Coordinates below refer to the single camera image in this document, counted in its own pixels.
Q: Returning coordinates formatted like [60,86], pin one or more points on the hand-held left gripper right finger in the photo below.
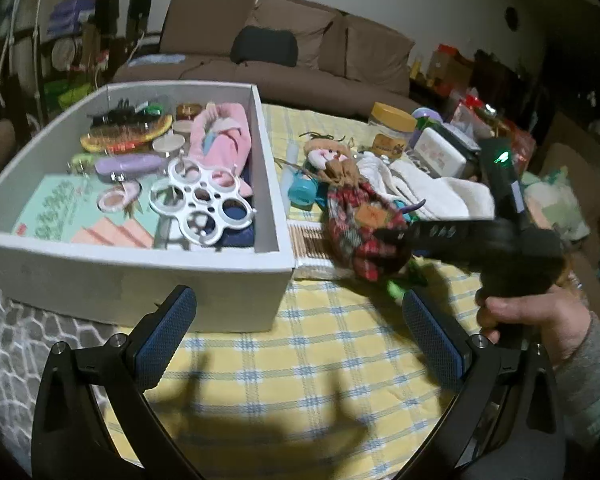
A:
[432,340]

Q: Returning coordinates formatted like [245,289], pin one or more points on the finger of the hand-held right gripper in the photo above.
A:
[420,237]

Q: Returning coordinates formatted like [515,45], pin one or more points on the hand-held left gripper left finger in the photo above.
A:
[165,335]

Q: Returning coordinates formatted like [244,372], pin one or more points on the white storage box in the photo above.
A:
[130,285]

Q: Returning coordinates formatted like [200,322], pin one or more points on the plaid scarecrow doll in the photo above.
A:
[360,220]

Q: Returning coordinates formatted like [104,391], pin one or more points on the pack of wooden sticks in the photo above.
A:
[307,245]

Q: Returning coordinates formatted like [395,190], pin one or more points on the person's right forearm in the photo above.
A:
[590,385]

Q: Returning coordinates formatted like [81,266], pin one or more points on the person's right hand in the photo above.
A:
[530,315]

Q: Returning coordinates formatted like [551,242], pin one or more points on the white towel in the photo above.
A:
[445,195]

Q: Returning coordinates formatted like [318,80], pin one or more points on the patterned light cushion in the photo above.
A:
[555,200]

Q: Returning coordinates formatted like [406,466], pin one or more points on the white rectangular case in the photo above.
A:
[437,152]

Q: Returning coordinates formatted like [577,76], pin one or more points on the yellow-lid plastic jar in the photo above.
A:
[392,130]

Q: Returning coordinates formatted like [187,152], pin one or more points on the purple round lid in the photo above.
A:
[427,113]

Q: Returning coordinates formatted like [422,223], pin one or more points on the teal plastic toy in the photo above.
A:
[302,190]

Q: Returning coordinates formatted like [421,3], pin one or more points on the yellow plaid tablecloth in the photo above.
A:
[305,360]

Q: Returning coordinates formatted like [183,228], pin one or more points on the white perforated flower-shaped tray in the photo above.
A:
[192,183]

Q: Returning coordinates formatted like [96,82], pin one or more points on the grey patterned mat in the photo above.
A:
[10,350]

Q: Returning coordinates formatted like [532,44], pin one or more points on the green printed packet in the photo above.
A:
[55,210]

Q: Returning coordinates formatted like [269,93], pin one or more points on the lavender oval case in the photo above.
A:
[130,164]

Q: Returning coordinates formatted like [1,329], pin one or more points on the round silver tin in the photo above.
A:
[170,146]

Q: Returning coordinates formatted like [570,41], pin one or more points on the brown sofa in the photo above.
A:
[290,80]

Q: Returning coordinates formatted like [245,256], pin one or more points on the black hair claw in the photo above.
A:
[112,115]

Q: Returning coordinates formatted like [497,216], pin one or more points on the small amber jar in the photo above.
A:
[189,110]

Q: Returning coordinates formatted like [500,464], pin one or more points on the green plastic packet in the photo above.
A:
[152,108]

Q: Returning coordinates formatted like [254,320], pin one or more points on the black cushion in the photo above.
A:
[265,45]

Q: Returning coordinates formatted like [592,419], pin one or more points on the light blue cloth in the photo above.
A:
[157,60]

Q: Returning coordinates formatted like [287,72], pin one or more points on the stack of purple packs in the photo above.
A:
[70,12]

